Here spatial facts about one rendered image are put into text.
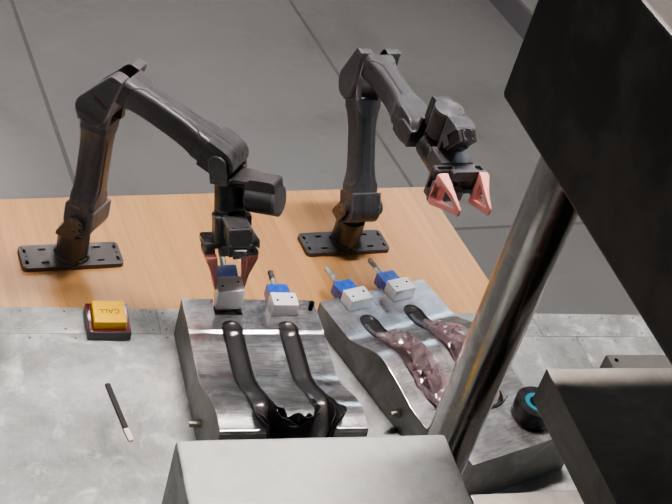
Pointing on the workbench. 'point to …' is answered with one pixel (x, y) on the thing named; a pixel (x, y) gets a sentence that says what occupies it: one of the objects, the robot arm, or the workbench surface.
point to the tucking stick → (119, 412)
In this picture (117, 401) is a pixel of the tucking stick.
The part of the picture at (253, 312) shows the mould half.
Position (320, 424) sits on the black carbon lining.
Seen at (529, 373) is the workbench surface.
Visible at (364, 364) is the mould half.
